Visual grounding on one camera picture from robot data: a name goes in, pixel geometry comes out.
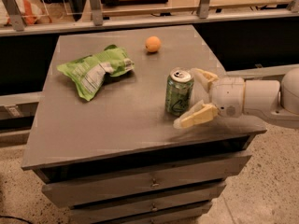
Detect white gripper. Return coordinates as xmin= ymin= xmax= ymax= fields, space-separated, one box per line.
xmin=173 ymin=68 xmax=245 ymax=129

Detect green soda can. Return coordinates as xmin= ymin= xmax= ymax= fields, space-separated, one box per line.
xmin=165 ymin=67 xmax=194 ymax=117

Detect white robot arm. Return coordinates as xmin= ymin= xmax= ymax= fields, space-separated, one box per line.
xmin=174 ymin=68 xmax=299 ymax=129

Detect orange fruit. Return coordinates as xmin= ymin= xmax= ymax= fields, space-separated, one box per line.
xmin=145 ymin=36 xmax=161 ymax=53

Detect grey drawer cabinet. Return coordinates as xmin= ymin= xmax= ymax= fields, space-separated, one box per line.
xmin=21 ymin=24 xmax=268 ymax=224

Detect bottom grey drawer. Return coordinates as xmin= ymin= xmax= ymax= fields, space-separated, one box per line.
xmin=102 ymin=202 xmax=212 ymax=224

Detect grey drawer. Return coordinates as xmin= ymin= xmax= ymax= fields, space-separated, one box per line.
xmin=102 ymin=202 xmax=212 ymax=224
xmin=71 ymin=181 xmax=226 ymax=224
xmin=42 ymin=150 xmax=251 ymax=207

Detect green chip bag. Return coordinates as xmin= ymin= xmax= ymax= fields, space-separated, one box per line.
xmin=57 ymin=44 xmax=135 ymax=101

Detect grey metal railing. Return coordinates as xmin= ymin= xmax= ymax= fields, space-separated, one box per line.
xmin=0 ymin=0 xmax=298 ymax=36

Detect top grey drawer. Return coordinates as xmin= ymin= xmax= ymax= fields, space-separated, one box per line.
xmin=42 ymin=150 xmax=251 ymax=207

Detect middle grey drawer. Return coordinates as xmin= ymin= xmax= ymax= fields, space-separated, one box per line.
xmin=71 ymin=181 xmax=226 ymax=224

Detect orange white cloth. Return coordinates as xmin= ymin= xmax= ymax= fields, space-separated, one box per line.
xmin=0 ymin=0 xmax=52 ymax=27

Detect black floor cable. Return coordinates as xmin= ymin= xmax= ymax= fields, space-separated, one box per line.
xmin=0 ymin=214 xmax=26 ymax=224

